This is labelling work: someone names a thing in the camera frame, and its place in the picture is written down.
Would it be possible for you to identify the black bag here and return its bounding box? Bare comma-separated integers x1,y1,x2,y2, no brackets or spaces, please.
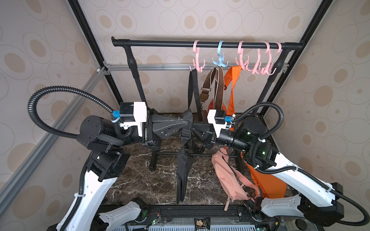
176,109,194,204
188,69,203,121

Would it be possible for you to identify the brown leather bag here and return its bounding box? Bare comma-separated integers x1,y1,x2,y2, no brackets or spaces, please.
200,66,226,115

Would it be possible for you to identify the red-orange waist bag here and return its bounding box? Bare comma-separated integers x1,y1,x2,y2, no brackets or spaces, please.
224,66,241,116

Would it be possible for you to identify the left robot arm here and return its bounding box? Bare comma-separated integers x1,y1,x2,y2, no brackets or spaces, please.
28,86,193,231

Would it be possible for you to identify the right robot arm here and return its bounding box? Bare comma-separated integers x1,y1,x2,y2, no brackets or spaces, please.
192,102,370,227

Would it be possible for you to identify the pink bag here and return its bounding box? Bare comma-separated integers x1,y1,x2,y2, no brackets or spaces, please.
212,148,261,211

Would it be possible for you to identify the leftmost pink hook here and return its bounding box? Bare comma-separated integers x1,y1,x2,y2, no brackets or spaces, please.
189,40,205,73

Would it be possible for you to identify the pink hook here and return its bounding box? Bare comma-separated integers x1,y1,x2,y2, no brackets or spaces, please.
260,41,282,76
235,41,249,70
251,42,271,75
189,40,205,73

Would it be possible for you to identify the light blue hook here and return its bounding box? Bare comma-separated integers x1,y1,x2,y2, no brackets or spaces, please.
212,40,228,67

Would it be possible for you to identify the bright orange bag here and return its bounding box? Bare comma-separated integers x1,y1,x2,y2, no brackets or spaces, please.
243,160,287,199

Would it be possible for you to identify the middle pink hook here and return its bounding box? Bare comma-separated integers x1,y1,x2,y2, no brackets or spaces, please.
235,41,249,70

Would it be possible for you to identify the rightmost pink hook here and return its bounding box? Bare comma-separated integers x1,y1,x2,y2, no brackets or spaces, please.
260,41,282,76

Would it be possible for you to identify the black clothes rack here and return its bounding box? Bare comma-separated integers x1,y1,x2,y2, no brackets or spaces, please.
111,38,291,174

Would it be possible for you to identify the small snack packet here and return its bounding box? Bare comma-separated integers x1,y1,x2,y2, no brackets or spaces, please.
194,217,211,231

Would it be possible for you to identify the black round cap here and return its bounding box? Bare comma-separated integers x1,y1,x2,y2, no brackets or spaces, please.
294,219,308,231

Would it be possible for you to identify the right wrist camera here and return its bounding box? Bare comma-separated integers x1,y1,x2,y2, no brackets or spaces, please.
207,109,233,138

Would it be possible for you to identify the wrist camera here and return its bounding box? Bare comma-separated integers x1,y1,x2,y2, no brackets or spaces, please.
111,102,148,137
207,109,233,138

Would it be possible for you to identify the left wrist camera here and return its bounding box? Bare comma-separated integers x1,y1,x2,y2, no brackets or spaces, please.
111,102,148,137

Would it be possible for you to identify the aluminium rail back wall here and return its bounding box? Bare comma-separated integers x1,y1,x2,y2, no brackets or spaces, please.
103,62,290,73

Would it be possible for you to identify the aluminium rail wall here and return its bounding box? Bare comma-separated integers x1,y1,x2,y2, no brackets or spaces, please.
0,67,107,217
103,62,290,73

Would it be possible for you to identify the black base frame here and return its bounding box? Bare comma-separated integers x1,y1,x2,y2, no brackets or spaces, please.
86,202,323,231

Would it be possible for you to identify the aluminium rail left wall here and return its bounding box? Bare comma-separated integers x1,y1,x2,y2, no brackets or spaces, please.
0,67,107,217

